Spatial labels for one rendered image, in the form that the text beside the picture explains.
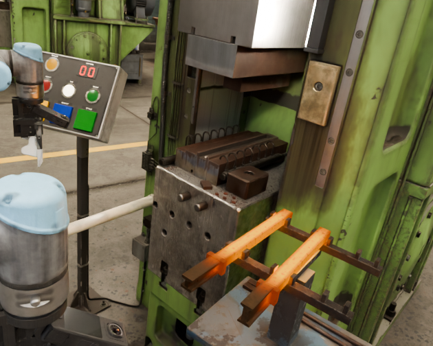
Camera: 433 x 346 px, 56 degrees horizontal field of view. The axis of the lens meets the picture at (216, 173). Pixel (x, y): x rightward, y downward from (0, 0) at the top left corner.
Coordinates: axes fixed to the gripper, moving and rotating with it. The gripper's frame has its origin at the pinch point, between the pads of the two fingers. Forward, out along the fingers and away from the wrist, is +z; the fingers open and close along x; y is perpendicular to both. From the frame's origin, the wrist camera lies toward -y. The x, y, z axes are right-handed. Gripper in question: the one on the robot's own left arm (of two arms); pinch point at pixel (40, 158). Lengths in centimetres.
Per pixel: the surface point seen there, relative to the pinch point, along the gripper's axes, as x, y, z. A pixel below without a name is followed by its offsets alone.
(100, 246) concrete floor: -80, -32, 93
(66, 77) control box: -30.2, -10.2, -19.6
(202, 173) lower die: 17, -50, 0
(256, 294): 81, -36, -5
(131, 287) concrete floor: -40, -42, 93
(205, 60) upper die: 12, -47, -37
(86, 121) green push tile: -15.6, -15.7, -7.4
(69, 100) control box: -24.3, -10.9, -12.4
